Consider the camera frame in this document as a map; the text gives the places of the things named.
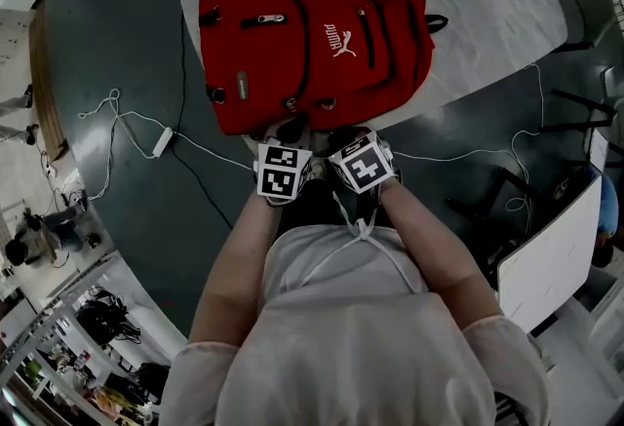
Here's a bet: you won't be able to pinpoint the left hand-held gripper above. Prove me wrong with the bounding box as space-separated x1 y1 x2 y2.
252 115 314 209

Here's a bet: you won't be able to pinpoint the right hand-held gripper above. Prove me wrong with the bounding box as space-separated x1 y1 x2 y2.
328 125 403 196

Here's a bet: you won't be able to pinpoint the red backpack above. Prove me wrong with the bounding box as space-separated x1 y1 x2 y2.
197 0 449 138

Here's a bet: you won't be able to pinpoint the person's left forearm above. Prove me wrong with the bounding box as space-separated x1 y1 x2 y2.
187 189 285 348

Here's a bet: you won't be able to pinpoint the person's right forearm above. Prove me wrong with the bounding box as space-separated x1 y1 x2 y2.
376 177 504 333

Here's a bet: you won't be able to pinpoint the person's white shoe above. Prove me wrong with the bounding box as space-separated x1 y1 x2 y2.
308 156 329 182

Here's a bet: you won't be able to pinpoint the person's black trousers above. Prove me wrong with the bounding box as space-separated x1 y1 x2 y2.
281 174 392 241

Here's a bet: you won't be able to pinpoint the white power strip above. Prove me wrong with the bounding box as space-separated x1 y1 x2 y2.
151 126 176 160

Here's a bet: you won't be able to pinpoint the person's white shirt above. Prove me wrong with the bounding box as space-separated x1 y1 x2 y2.
158 192 553 426

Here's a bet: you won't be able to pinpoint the grey marble table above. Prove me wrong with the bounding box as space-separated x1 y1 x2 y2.
175 0 570 143

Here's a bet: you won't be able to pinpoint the white rectangular table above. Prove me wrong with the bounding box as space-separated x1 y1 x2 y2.
495 174 605 333

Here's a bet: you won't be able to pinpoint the black chair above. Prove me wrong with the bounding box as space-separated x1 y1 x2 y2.
537 87 616 134

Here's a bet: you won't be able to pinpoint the black bag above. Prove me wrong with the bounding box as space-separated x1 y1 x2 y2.
74 286 143 348

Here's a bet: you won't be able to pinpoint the grey chair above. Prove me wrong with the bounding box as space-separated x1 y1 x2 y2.
534 0 621 54

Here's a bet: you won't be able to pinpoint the white lockers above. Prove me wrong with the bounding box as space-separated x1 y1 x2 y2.
0 9 38 89

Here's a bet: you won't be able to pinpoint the white shelf rack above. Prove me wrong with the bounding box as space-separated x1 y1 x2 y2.
0 257 163 426

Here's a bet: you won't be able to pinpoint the black cable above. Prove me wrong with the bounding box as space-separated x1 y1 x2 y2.
167 9 236 231

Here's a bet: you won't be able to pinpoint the white cable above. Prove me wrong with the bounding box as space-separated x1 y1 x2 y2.
76 87 260 202
389 61 546 231

